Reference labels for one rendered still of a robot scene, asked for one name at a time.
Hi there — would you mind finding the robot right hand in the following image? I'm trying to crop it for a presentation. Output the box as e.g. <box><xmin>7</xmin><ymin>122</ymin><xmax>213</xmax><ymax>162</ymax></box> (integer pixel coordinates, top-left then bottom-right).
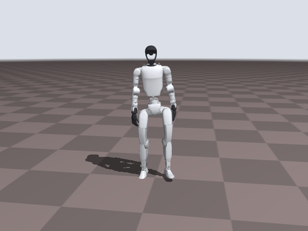
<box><xmin>131</xmin><ymin>108</ymin><xmax>139</xmax><ymax>126</ymax></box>

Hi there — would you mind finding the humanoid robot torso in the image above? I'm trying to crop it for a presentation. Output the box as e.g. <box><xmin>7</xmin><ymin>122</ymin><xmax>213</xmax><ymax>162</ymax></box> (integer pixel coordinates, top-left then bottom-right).
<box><xmin>141</xmin><ymin>63</ymin><xmax>163</xmax><ymax>116</ymax></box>

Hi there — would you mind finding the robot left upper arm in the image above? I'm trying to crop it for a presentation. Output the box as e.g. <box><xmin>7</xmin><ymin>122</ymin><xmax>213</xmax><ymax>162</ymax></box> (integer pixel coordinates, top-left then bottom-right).
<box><xmin>162</xmin><ymin>66</ymin><xmax>173</xmax><ymax>92</ymax></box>

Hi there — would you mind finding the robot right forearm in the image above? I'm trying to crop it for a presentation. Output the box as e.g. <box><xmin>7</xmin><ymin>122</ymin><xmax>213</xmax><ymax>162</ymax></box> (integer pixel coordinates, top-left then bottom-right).
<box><xmin>131</xmin><ymin>88</ymin><xmax>138</xmax><ymax>112</ymax></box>

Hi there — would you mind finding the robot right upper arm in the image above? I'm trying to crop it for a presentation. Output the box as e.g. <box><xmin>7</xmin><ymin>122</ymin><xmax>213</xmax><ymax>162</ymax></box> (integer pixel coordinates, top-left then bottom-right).
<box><xmin>133</xmin><ymin>67</ymin><xmax>142</xmax><ymax>94</ymax></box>

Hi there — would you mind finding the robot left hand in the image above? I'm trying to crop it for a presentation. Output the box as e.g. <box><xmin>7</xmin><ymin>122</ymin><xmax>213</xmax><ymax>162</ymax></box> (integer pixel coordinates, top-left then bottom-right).
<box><xmin>171</xmin><ymin>105</ymin><xmax>177</xmax><ymax>121</ymax></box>

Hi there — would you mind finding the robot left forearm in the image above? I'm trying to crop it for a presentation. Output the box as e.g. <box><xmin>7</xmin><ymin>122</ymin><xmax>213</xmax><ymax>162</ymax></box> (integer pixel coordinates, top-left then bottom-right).
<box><xmin>168</xmin><ymin>87</ymin><xmax>177</xmax><ymax>107</ymax></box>

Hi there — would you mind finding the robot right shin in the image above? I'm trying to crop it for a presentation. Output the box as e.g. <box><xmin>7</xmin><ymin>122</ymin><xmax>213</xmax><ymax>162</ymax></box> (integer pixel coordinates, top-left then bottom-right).
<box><xmin>140</xmin><ymin>144</ymin><xmax>148</xmax><ymax>171</ymax></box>

